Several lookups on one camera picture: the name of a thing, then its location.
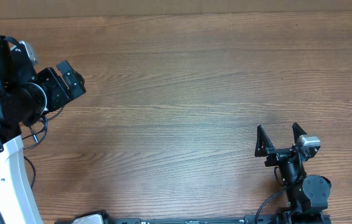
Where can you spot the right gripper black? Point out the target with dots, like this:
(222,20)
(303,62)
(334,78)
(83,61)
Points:
(264,144)

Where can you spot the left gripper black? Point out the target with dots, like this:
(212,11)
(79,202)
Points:
(60,94)

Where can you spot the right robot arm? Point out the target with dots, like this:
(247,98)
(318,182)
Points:
(307,195)

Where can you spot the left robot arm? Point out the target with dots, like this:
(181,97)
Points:
(26,97)

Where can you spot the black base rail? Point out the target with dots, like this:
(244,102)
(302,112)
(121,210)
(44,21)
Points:
(101,216)

